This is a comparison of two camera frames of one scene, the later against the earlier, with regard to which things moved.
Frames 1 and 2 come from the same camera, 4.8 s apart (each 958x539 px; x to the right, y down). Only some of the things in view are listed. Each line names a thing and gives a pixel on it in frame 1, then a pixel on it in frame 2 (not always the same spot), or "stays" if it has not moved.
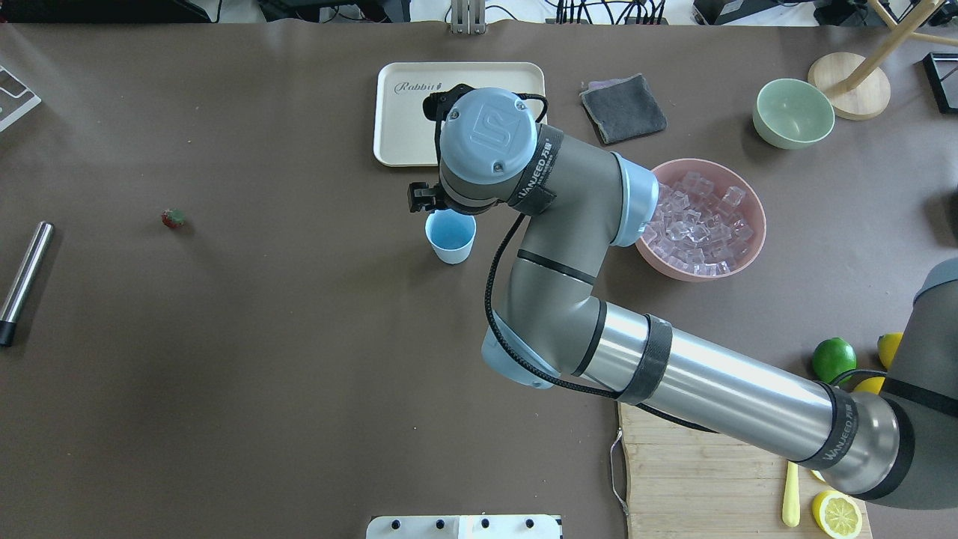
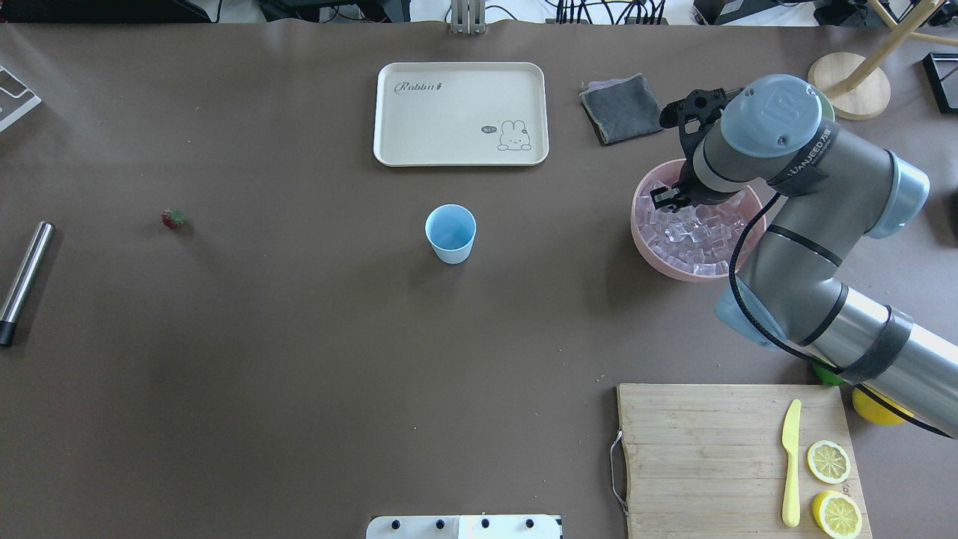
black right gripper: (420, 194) -> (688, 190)
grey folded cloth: (623, 108) stays
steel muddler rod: (24, 282) stays
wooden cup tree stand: (859, 87) stays
